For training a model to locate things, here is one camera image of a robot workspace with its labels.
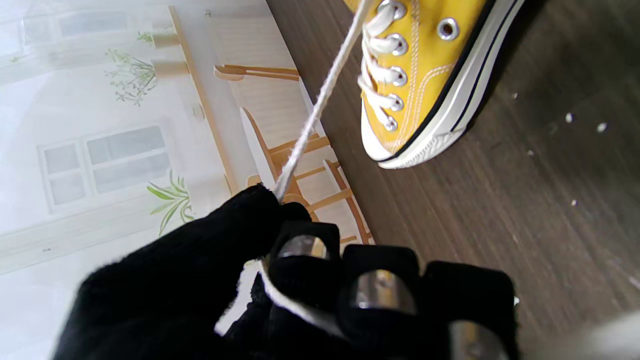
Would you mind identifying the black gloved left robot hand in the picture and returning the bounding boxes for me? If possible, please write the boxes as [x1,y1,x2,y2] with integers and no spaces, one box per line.
[52,184,521,360]

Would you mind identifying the printed room scene backdrop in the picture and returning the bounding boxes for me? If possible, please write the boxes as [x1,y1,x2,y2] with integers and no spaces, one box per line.
[0,0,376,360]

